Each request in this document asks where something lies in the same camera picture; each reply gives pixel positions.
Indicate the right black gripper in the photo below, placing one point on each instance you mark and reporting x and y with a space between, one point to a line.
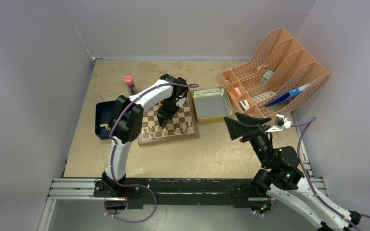
236 129

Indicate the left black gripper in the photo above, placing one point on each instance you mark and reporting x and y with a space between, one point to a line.
167 116

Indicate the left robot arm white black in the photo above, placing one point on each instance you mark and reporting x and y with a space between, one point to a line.
127 118

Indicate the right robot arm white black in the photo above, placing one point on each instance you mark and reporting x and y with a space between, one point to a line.
281 179

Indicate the wooden chess board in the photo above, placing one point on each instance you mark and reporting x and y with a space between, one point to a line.
184 115

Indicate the white stapler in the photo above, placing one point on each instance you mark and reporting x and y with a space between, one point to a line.
244 105

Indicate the pink eraser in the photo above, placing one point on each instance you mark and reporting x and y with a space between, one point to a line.
238 92

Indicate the gold metal tin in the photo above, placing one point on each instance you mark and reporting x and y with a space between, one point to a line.
211 105

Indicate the pink capped bottle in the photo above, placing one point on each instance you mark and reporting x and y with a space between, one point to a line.
130 85

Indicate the white card pack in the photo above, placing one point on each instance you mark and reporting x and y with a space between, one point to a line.
266 76

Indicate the dark blue tin lid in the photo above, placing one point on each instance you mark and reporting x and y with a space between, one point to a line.
103 112

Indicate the orange plastic file organizer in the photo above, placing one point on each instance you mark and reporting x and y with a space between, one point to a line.
293 66

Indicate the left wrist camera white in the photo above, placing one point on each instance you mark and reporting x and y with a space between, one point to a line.
181 102

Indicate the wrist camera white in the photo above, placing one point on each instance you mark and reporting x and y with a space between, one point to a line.
281 122
181 102

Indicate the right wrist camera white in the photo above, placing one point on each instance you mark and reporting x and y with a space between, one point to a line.
281 122

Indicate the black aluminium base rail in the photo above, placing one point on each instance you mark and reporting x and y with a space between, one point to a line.
165 191

